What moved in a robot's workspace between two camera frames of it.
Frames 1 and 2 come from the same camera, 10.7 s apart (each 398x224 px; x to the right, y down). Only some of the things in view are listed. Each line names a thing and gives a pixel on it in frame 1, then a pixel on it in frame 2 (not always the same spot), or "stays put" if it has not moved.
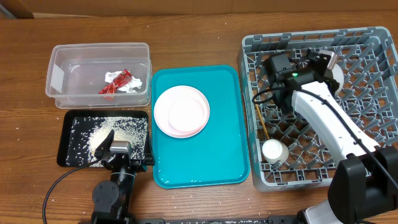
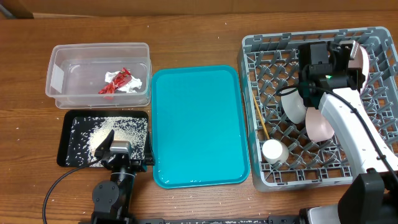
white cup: [275, 152] stays put
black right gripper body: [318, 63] -> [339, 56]
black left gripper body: [137, 165] stays put
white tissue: [111, 76] stays put
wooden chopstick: [262, 121] stays put
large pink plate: [181, 111] -> [360, 61]
